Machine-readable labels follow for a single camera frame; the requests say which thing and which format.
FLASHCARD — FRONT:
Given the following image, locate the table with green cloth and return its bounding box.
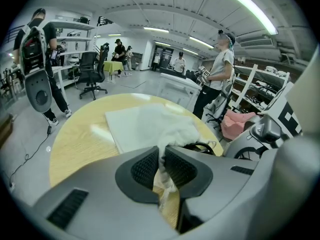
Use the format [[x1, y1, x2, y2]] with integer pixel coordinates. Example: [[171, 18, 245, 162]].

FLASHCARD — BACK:
[[103, 60, 125, 82]]

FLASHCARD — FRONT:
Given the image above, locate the long black box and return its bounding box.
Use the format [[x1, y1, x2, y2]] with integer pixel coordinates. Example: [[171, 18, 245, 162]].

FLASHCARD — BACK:
[[159, 67, 187, 79]]

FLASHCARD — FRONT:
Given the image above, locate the white metal shelf rack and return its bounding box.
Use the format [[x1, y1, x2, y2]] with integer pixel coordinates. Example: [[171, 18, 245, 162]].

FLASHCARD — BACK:
[[231, 63, 291, 115]]

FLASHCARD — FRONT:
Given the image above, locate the ceiling air conditioner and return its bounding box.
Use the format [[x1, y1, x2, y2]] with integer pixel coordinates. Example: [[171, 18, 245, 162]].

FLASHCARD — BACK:
[[236, 35, 276, 50]]

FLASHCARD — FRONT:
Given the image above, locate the pink cloth on chair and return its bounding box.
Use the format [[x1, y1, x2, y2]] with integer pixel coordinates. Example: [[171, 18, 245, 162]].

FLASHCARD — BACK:
[[221, 108, 257, 141]]

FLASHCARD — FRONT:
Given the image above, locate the white cloth drawstring bag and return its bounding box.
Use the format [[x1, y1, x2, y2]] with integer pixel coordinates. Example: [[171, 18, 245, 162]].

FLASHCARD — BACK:
[[104, 102, 216, 210]]

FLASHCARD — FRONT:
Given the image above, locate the white shelf unit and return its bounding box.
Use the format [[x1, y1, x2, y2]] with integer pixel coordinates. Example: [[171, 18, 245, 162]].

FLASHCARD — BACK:
[[49, 18, 97, 90]]

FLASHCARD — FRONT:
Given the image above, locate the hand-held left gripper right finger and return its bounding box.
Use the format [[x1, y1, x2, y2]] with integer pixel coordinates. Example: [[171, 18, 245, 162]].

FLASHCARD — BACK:
[[165, 146, 272, 235]]

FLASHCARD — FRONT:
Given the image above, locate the round wooden table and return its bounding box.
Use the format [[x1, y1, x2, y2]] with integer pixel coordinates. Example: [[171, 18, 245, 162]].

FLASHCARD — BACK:
[[49, 93, 225, 231]]

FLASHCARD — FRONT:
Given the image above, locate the white desk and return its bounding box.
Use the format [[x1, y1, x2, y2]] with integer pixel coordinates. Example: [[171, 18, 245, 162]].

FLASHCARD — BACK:
[[156, 72, 202, 107]]

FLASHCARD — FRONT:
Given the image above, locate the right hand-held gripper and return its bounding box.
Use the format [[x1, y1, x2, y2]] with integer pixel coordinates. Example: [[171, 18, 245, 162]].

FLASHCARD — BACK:
[[224, 83, 303, 161]]

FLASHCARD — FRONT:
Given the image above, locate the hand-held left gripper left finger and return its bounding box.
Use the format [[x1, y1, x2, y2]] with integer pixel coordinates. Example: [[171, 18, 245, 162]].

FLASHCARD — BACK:
[[34, 145, 180, 240]]

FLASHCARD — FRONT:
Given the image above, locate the long ceiling light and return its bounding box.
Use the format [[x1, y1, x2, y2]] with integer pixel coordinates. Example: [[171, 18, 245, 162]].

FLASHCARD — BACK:
[[188, 35, 215, 49], [222, 0, 279, 36], [143, 26, 170, 33]]

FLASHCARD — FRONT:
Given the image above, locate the black office chair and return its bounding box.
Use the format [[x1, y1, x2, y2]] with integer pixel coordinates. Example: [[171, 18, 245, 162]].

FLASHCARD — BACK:
[[96, 42, 111, 84], [79, 51, 108, 101]]

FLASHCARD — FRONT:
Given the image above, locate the black floor cable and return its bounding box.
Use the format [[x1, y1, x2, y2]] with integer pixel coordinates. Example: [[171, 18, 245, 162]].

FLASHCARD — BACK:
[[8, 131, 51, 187]]

